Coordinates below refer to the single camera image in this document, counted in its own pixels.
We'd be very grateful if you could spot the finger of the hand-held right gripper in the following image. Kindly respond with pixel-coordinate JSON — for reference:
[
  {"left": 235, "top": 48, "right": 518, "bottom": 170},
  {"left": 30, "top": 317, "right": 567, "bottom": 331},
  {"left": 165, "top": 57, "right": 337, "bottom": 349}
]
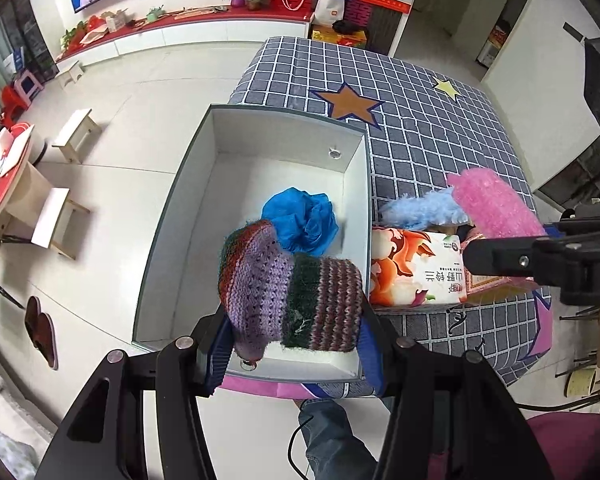
[
  {"left": 544, "top": 216, "right": 600, "bottom": 242},
  {"left": 462, "top": 235, "right": 565, "bottom": 278}
]

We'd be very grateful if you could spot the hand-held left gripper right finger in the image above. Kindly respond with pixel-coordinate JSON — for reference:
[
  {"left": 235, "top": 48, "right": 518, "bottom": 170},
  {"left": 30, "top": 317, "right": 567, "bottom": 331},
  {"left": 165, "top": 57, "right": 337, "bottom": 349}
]
[{"left": 355, "top": 310, "right": 556, "bottom": 480}]

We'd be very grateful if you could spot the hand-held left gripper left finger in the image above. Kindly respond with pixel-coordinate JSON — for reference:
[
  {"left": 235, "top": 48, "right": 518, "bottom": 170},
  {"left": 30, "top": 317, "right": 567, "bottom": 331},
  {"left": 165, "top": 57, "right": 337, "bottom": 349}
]
[{"left": 35, "top": 305, "right": 233, "bottom": 480}]

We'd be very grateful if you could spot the pink fluffy cloth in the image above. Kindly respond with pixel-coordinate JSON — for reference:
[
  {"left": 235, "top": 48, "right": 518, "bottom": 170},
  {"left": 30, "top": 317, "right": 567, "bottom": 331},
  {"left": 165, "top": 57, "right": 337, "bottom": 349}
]
[{"left": 446, "top": 166, "right": 548, "bottom": 241}]

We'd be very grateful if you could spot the multicolour striped knit hat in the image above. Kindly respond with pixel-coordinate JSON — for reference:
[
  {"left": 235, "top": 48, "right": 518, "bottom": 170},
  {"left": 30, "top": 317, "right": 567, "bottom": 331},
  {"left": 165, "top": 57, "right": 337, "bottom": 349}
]
[{"left": 217, "top": 220, "right": 366, "bottom": 361}]

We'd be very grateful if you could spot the white storage box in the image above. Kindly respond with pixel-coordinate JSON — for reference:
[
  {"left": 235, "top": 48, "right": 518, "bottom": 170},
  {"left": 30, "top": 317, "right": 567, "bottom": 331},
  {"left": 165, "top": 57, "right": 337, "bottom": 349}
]
[{"left": 132, "top": 104, "right": 373, "bottom": 383}]

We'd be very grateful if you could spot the pink patterned cardboard box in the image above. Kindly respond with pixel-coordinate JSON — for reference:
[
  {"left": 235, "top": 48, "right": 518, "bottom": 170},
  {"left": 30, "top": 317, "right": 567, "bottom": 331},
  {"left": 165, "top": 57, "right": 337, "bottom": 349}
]
[{"left": 462, "top": 270, "right": 542, "bottom": 307}]

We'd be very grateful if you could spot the person's jeans leg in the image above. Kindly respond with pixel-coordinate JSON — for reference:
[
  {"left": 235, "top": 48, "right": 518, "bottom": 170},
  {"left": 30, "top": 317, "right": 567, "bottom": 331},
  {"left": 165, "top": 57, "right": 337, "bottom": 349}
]
[{"left": 297, "top": 397, "right": 396, "bottom": 480}]

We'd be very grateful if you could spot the floral tissue pack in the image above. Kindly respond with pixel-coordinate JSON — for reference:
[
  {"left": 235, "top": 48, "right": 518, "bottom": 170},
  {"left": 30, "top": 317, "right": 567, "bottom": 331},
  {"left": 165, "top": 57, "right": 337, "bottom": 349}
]
[{"left": 369, "top": 227, "right": 468, "bottom": 308}]

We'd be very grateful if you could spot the light blue fluffy cloth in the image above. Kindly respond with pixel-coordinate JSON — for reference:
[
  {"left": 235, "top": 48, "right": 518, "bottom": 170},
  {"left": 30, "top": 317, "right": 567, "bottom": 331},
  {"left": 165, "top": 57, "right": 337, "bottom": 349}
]
[{"left": 380, "top": 187, "right": 471, "bottom": 231}]

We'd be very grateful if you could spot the grey checked star blanket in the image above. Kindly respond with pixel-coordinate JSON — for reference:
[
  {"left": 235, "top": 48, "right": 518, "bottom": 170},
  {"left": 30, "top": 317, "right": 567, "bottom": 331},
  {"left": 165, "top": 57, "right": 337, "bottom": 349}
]
[{"left": 220, "top": 36, "right": 553, "bottom": 401}]

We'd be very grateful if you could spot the dark red slipper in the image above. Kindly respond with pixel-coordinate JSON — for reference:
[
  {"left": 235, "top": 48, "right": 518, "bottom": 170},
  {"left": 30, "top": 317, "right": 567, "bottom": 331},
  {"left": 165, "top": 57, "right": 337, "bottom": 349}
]
[
  {"left": 24, "top": 296, "right": 44, "bottom": 347},
  {"left": 32, "top": 312, "right": 60, "bottom": 371}
]

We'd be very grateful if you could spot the person's magenta top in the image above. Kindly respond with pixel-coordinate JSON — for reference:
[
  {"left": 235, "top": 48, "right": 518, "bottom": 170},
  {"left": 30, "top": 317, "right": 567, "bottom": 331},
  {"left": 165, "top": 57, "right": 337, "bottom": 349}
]
[{"left": 527, "top": 412, "right": 600, "bottom": 480}]

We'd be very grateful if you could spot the wooden stool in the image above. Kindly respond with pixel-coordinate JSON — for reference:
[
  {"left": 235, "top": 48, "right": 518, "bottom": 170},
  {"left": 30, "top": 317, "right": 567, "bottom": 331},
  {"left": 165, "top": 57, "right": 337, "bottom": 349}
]
[
  {"left": 52, "top": 109, "right": 102, "bottom": 163},
  {"left": 30, "top": 187, "right": 91, "bottom": 261}
]

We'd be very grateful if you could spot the white quilted cover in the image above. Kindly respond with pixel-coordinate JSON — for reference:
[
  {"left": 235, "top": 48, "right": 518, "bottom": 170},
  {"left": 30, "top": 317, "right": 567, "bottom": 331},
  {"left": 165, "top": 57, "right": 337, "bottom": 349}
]
[{"left": 0, "top": 360, "right": 56, "bottom": 480}]

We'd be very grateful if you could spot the yellow carton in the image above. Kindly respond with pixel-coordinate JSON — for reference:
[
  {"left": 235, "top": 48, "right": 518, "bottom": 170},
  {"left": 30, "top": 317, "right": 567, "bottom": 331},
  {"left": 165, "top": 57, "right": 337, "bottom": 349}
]
[{"left": 311, "top": 25, "right": 368, "bottom": 49}]

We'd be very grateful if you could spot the red round table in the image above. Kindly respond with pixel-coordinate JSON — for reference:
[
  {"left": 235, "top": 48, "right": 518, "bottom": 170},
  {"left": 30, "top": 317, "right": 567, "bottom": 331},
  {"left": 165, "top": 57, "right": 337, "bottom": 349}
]
[{"left": 0, "top": 122, "right": 48, "bottom": 236}]

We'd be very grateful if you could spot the white shopping bag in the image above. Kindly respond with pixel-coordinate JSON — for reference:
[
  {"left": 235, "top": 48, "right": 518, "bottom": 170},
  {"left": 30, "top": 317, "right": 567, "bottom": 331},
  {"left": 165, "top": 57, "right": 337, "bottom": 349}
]
[{"left": 312, "top": 0, "right": 346, "bottom": 26}]

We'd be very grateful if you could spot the small white stool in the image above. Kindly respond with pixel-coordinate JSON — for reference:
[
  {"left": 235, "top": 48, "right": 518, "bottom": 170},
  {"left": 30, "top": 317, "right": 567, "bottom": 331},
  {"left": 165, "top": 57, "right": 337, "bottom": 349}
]
[{"left": 56, "top": 60, "right": 86, "bottom": 88}]

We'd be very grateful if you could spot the white cabinet red top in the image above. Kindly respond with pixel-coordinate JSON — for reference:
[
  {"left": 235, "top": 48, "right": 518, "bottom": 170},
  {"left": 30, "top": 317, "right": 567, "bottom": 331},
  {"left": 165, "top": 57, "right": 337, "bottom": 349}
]
[{"left": 55, "top": 7, "right": 316, "bottom": 67}]

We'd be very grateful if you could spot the red plastic stool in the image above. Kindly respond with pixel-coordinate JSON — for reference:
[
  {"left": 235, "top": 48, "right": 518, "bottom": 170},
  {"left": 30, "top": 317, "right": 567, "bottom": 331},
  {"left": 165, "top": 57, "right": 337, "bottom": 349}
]
[{"left": 0, "top": 85, "right": 33, "bottom": 126}]

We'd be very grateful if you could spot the pink plastic stool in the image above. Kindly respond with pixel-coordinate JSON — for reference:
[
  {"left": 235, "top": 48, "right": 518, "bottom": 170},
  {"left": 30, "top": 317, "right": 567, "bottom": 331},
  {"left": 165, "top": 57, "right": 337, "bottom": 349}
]
[{"left": 12, "top": 70, "right": 44, "bottom": 97}]

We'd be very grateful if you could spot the black cable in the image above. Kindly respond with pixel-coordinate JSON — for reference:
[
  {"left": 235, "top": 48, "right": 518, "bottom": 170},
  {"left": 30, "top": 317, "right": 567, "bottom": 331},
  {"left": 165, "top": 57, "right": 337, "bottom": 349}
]
[{"left": 287, "top": 400, "right": 317, "bottom": 480}]

